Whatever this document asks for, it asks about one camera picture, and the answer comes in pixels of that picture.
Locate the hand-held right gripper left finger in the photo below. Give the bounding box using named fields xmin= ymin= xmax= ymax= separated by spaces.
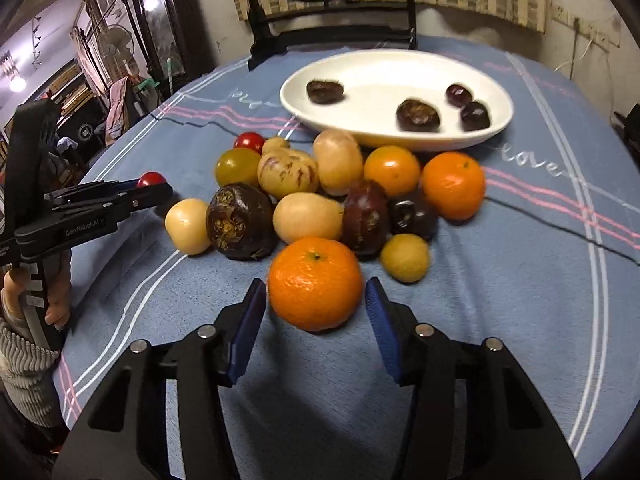
xmin=52 ymin=277 xmax=268 ymax=480

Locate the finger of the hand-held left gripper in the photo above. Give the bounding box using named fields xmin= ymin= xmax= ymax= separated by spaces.
xmin=50 ymin=184 xmax=174 ymax=222
xmin=44 ymin=179 xmax=146 ymax=206

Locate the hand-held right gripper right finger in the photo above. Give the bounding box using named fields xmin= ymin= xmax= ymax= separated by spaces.
xmin=364 ymin=276 xmax=583 ymax=480

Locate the beige smooth fruit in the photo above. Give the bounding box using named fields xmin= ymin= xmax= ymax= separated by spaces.
xmin=312 ymin=129 xmax=364 ymax=197
xmin=272 ymin=192 xmax=344 ymax=245
xmin=164 ymin=198 xmax=213 ymax=256

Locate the small yellow-brown fruit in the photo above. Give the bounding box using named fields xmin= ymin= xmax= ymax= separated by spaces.
xmin=380 ymin=233 xmax=431 ymax=283

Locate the orange mandarin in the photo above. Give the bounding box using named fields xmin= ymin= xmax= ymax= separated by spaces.
xmin=267 ymin=236 xmax=364 ymax=333
xmin=421 ymin=151 xmax=487 ymax=222

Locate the green tomato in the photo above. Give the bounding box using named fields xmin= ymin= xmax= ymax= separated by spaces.
xmin=215 ymin=147 xmax=262 ymax=188

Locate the dark purple plum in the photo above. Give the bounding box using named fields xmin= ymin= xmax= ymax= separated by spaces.
xmin=445 ymin=83 xmax=474 ymax=108
xmin=460 ymin=101 xmax=491 ymax=132
xmin=389 ymin=195 xmax=440 ymax=242

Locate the white oval plate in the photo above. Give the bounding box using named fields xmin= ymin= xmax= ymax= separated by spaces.
xmin=279 ymin=50 xmax=515 ymax=153

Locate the person's left forearm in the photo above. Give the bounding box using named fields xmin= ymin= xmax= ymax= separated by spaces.
xmin=0 ymin=315 xmax=65 ymax=431

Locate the person's left hand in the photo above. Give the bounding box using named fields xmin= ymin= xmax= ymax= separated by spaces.
xmin=0 ymin=251 xmax=74 ymax=334

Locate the pink cloth pile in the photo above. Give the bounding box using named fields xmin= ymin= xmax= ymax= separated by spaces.
xmin=102 ymin=75 xmax=136 ymax=133

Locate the dark wrinkled passion fruit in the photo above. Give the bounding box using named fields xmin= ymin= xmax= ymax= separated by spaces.
xmin=306 ymin=79 xmax=345 ymax=106
xmin=396 ymin=98 xmax=441 ymax=133
xmin=341 ymin=180 xmax=392 ymax=257
xmin=205 ymin=183 xmax=281 ymax=262

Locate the blue striped tablecloth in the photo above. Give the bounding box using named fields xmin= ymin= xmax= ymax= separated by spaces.
xmin=52 ymin=35 xmax=640 ymax=480

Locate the small pale yellow fruit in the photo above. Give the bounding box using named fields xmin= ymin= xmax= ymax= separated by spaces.
xmin=261 ymin=136 xmax=292 ymax=157

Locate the striped pepino melon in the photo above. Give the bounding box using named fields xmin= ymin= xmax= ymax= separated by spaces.
xmin=257 ymin=149 xmax=321 ymax=201

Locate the electric fan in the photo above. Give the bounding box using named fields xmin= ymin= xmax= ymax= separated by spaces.
xmin=97 ymin=25 xmax=133 ymax=58

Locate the yellow-orange mandarin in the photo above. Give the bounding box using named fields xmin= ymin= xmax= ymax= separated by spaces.
xmin=363 ymin=145 xmax=422 ymax=198

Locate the dark wooden cabinet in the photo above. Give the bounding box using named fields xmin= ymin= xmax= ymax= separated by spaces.
xmin=125 ymin=0 xmax=221 ymax=101

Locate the black chair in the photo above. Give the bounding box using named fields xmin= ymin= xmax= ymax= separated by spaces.
xmin=235 ymin=0 xmax=418 ymax=72

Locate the dark object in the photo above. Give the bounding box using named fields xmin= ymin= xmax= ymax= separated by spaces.
xmin=611 ymin=105 xmax=640 ymax=161

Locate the white power cable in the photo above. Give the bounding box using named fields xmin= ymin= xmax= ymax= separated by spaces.
xmin=554 ymin=22 xmax=612 ymax=73

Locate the white wall power strip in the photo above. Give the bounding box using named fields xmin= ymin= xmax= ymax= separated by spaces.
xmin=550 ymin=2 xmax=583 ymax=30

